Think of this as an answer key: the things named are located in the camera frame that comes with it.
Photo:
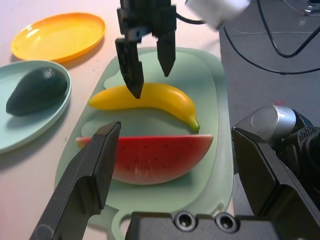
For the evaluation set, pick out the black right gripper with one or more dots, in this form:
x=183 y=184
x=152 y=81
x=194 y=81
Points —
x=147 y=15

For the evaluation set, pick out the toy watermelon slice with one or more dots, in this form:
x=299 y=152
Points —
x=160 y=157

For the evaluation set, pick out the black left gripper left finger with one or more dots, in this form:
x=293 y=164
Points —
x=85 y=175

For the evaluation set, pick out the yellow toy banana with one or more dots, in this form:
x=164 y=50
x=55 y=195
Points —
x=162 y=97

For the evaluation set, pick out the mint green plate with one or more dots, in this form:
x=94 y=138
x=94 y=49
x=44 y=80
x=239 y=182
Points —
x=32 y=130

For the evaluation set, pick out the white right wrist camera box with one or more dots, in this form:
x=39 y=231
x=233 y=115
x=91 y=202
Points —
x=217 y=11

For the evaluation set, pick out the silver black robot right leg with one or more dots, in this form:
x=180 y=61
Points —
x=275 y=117

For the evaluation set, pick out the yellow plastic plate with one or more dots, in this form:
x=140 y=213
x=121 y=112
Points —
x=57 y=37

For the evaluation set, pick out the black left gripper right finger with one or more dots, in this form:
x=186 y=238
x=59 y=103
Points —
x=275 y=195

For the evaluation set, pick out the dark green toy avocado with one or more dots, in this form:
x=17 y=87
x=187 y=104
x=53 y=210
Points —
x=37 y=92

